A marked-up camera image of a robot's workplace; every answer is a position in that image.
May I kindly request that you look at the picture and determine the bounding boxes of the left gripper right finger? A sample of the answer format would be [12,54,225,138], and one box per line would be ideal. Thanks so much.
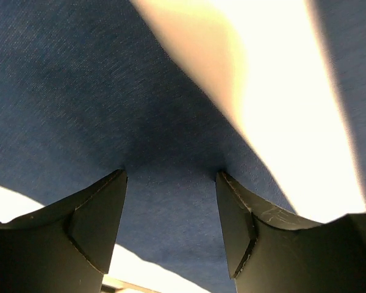
[216,172,366,292]

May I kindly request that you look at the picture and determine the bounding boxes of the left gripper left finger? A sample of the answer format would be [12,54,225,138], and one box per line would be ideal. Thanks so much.
[0,170,127,292]

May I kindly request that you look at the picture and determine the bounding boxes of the dark blue denim trousers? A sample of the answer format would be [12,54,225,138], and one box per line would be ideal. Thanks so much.
[0,1,366,292]

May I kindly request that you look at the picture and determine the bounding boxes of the aluminium frame rail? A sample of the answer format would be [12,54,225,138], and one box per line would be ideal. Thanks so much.
[101,275,153,292]

